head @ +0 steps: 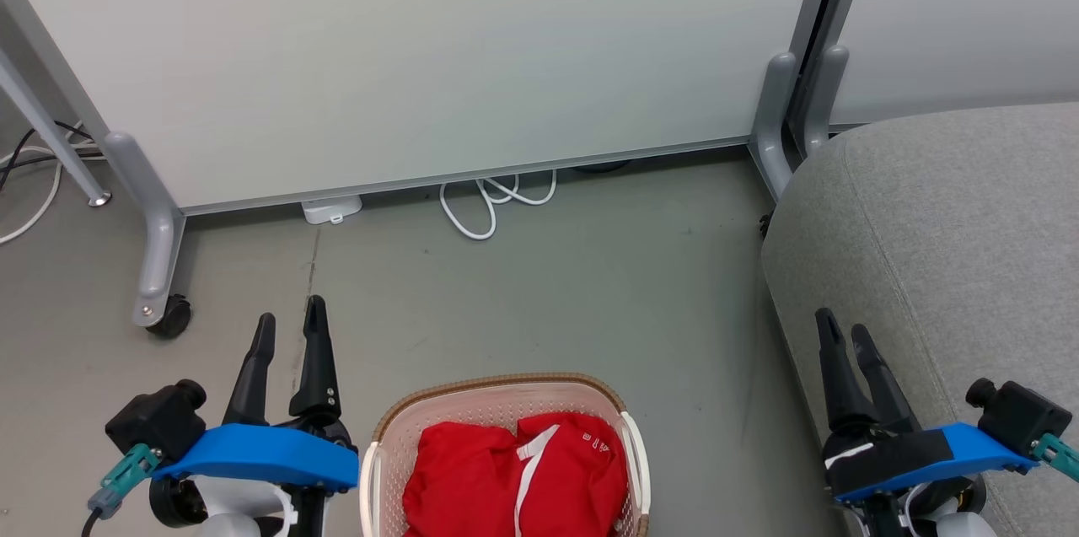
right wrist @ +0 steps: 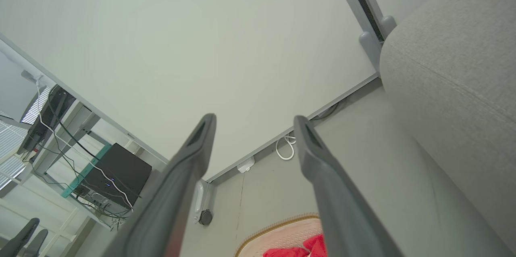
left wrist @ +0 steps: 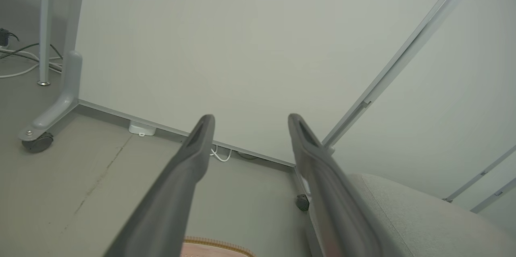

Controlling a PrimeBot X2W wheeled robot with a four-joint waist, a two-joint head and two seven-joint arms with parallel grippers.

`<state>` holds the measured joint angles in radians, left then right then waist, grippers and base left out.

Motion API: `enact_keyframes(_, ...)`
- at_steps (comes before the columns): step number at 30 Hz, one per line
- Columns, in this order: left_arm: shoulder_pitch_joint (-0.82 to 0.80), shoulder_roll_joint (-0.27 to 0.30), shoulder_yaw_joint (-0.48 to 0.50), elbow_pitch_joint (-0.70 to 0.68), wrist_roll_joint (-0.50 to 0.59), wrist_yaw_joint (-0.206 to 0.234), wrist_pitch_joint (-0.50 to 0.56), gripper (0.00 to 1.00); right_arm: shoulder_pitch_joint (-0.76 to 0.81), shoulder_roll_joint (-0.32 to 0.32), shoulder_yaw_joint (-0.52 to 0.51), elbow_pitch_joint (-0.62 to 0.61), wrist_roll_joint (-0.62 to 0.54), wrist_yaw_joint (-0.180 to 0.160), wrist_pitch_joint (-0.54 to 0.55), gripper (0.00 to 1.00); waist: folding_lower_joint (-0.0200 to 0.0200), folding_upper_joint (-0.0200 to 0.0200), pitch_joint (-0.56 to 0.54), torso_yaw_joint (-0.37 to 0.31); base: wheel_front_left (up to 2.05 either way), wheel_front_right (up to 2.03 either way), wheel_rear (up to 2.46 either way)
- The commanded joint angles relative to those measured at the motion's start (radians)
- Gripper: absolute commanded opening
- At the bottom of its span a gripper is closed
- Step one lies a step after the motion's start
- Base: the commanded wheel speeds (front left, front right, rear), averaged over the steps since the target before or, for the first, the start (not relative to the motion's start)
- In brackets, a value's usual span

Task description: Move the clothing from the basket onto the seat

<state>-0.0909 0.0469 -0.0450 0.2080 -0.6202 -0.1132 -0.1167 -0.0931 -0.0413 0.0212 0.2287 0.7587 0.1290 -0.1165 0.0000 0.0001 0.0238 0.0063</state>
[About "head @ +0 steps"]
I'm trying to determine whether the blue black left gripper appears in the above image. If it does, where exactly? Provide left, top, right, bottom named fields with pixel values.
left=156, top=295, right=359, bottom=537

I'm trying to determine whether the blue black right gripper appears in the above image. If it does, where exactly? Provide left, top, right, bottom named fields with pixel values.
left=815, top=308, right=1038, bottom=537

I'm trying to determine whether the red shirt with white print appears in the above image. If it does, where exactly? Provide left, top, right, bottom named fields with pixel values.
left=514, top=412, right=629, bottom=537

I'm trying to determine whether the grey fabric sofa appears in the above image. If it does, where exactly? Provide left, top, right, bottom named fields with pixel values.
left=761, top=103, right=1079, bottom=537

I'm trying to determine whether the black caster wheel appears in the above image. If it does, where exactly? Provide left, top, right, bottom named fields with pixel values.
left=145, top=294, right=192, bottom=340

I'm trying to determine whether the white power adapter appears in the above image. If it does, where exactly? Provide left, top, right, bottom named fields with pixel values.
left=302, top=196, right=363, bottom=225

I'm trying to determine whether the grey panel leg with caster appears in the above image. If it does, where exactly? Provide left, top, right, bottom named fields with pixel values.
left=103, top=131, right=186, bottom=327

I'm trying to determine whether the cream plastic laundry basket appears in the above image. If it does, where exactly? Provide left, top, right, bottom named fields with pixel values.
left=360, top=373, right=652, bottom=537

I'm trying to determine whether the grey curved panel leg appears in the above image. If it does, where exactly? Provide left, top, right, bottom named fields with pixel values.
left=801, top=46, right=850, bottom=157
left=750, top=52, right=797, bottom=201

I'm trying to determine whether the grey slanted table leg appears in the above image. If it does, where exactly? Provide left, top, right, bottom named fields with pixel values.
left=0, top=48, right=112, bottom=207

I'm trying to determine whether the large white partition panel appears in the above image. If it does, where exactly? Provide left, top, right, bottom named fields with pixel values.
left=0, top=0, right=823, bottom=217

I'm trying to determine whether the teal left camera connector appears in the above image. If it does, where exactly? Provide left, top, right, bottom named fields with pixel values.
left=89, top=444, right=161, bottom=518

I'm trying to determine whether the teal camera connector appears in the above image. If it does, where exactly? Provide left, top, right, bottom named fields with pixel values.
left=89, top=444, right=161, bottom=518
left=1033, top=433, right=1079, bottom=483

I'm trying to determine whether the teal right camera connector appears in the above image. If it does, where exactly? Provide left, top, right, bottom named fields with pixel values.
left=1033, top=433, right=1079, bottom=483

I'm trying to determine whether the white coiled cable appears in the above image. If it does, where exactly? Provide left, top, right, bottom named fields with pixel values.
left=439, top=170, right=558, bottom=241

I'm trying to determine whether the white floor cable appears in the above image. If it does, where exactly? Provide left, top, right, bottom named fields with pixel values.
left=0, top=124, right=64, bottom=244

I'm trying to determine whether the black floor cable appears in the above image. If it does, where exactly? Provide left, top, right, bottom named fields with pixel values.
left=0, top=122, right=106, bottom=192

